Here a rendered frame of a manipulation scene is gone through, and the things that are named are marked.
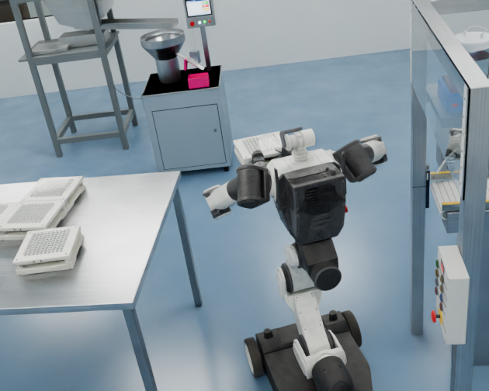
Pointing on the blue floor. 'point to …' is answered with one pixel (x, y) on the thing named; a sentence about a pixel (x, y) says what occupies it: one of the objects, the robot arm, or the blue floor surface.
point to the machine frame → (474, 213)
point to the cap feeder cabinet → (189, 122)
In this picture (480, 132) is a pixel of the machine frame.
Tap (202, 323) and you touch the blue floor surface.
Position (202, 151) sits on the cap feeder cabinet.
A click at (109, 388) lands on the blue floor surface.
